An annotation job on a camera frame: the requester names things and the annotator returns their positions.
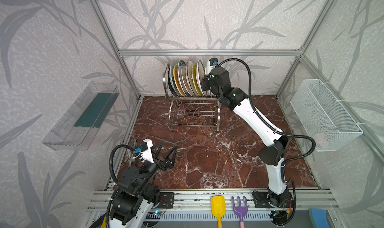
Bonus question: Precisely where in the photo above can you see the white plate black emblem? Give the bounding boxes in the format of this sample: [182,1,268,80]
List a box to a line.
[205,60,214,75]

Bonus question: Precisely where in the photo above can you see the yellow green woven plate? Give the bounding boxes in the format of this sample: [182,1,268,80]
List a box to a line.
[192,64,203,97]

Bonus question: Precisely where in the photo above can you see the cream floral plate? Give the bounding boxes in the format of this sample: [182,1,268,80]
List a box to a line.
[187,60,198,96]

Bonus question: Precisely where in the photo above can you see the orange sunburst plate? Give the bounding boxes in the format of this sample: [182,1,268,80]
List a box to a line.
[197,60,205,95]
[182,64,195,96]

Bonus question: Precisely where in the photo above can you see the green rim white plate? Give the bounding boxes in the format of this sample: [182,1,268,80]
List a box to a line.
[178,60,188,96]

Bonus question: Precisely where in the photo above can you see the orange woven plate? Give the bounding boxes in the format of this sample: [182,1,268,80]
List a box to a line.
[173,64,186,97]

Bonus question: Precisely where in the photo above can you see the steel dish rack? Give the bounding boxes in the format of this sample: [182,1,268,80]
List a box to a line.
[161,63,225,132]

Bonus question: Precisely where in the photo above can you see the light green flower plate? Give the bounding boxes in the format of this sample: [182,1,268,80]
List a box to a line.
[169,59,180,97]

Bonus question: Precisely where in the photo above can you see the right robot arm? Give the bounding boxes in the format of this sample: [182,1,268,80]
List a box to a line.
[201,58,316,207]

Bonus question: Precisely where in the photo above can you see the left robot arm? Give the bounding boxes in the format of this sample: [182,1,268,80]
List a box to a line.
[101,139,178,228]

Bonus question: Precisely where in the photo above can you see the yellow toy shovel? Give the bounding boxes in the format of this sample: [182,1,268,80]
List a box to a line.
[211,196,226,228]

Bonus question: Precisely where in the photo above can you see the yellow banana toy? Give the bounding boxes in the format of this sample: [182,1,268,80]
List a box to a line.
[100,218,106,228]

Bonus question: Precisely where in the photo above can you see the purple toy fork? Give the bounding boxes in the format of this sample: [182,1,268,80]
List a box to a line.
[232,196,248,228]

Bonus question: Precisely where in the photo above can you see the blue green sponge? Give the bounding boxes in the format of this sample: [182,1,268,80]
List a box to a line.
[309,208,330,228]

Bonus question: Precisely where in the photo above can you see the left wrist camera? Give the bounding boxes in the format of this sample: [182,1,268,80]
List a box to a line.
[134,139,154,164]

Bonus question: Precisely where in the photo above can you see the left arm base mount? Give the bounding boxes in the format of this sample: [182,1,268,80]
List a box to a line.
[157,192,175,209]

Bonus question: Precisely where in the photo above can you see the clear plastic wall shelf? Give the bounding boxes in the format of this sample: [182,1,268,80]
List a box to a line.
[42,82,120,151]

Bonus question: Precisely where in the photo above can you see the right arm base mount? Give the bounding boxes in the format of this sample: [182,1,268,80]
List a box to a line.
[252,191,294,209]

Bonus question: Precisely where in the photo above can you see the white wire mesh basket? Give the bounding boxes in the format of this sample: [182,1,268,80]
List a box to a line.
[291,79,364,152]

